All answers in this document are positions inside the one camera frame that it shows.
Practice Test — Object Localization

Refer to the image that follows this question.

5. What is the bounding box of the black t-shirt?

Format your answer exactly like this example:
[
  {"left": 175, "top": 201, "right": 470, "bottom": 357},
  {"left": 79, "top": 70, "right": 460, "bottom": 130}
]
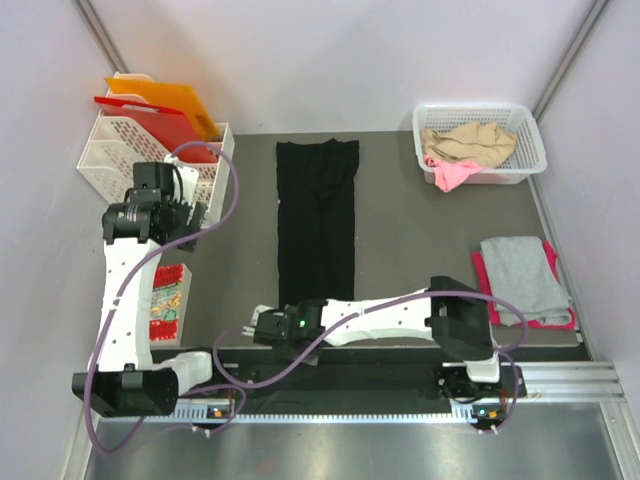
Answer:
[{"left": 276, "top": 139, "right": 360, "bottom": 308}]

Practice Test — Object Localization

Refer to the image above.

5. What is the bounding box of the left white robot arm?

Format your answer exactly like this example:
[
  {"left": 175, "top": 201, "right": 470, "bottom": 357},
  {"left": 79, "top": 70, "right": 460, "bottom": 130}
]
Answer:
[{"left": 71, "top": 162, "right": 227, "bottom": 418}]

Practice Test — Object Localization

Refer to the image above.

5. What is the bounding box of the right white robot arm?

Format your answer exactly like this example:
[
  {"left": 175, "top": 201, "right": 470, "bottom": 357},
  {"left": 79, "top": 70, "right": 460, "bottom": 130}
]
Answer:
[{"left": 243, "top": 276, "right": 504, "bottom": 396}]

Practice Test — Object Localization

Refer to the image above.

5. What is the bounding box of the red children's book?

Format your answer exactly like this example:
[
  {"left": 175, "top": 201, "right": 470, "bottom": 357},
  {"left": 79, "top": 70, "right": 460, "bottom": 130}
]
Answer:
[{"left": 149, "top": 263, "right": 192, "bottom": 348}]

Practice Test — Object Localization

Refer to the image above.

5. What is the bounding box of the red folder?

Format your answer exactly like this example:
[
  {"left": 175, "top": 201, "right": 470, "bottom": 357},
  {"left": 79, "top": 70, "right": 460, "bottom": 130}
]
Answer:
[{"left": 94, "top": 96, "right": 201, "bottom": 152}]

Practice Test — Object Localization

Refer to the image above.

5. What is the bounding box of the white perforated file organizer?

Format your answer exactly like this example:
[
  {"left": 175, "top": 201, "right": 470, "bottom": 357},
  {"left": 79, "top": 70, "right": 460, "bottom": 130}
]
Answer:
[{"left": 77, "top": 87, "right": 235, "bottom": 227}]

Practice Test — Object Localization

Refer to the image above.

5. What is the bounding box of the orange folder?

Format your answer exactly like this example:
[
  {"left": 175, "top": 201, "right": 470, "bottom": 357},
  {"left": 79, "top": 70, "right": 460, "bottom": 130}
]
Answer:
[{"left": 105, "top": 74, "right": 221, "bottom": 141}]

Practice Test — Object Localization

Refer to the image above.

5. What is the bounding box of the pink t-shirt in basket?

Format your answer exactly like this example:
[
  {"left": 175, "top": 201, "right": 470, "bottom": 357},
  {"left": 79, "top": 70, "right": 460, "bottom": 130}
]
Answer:
[{"left": 424, "top": 155, "right": 483, "bottom": 193}]

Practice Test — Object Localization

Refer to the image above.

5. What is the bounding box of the folded grey t-shirt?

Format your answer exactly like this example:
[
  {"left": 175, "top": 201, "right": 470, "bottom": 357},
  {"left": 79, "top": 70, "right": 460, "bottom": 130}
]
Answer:
[{"left": 480, "top": 236, "right": 572, "bottom": 327}]

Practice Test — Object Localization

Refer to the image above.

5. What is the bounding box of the folded magenta t-shirt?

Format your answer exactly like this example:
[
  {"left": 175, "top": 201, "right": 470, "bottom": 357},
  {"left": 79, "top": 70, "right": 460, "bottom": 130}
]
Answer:
[{"left": 470, "top": 240, "right": 577, "bottom": 331}]

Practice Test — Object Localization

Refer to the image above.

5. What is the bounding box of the beige t-shirt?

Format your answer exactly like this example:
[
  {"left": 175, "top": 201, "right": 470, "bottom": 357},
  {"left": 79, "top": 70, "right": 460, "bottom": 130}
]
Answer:
[{"left": 420, "top": 121, "right": 517, "bottom": 169}]

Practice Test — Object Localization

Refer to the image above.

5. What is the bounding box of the white plastic laundry basket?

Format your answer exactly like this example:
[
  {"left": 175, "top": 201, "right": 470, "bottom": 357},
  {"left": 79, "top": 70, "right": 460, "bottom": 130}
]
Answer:
[{"left": 412, "top": 103, "right": 547, "bottom": 192}]

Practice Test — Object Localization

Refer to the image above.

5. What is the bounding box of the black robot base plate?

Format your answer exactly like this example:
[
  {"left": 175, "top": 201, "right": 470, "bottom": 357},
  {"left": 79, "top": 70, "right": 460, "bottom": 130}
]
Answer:
[{"left": 149, "top": 348, "right": 527, "bottom": 414}]

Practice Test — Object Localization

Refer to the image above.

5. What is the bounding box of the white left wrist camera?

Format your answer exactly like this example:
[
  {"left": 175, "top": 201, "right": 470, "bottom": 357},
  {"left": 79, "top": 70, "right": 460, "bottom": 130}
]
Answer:
[{"left": 164, "top": 154, "right": 200, "bottom": 206}]

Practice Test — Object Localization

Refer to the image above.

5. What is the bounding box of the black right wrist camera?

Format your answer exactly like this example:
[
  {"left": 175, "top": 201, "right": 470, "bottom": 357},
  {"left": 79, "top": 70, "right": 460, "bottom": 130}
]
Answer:
[{"left": 242, "top": 299, "right": 328, "bottom": 346}]

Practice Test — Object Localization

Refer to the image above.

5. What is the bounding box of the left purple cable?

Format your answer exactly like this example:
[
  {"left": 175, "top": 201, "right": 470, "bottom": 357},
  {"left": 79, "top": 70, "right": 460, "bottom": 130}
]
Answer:
[{"left": 82, "top": 141, "right": 246, "bottom": 455}]

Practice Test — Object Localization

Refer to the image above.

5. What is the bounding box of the purple cable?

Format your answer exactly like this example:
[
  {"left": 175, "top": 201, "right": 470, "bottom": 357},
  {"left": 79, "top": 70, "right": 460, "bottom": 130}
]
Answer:
[
  {"left": 82, "top": 141, "right": 246, "bottom": 455},
  {"left": 212, "top": 290, "right": 530, "bottom": 434}
]

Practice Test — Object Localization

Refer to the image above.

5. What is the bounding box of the white slotted cable duct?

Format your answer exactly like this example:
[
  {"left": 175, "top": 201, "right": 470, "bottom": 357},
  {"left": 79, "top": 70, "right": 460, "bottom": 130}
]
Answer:
[{"left": 99, "top": 402, "right": 506, "bottom": 425}]

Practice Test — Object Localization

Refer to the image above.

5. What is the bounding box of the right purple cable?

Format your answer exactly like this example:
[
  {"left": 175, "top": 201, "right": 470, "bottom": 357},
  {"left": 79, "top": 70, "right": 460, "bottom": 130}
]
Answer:
[{"left": 212, "top": 290, "right": 530, "bottom": 434}]

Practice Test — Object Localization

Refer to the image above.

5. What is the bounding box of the aluminium frame rail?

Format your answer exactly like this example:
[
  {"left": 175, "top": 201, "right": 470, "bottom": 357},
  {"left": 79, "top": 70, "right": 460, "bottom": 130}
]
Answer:
[{"left": 79, "top": 361, "right": 626, "bottom": 406}]

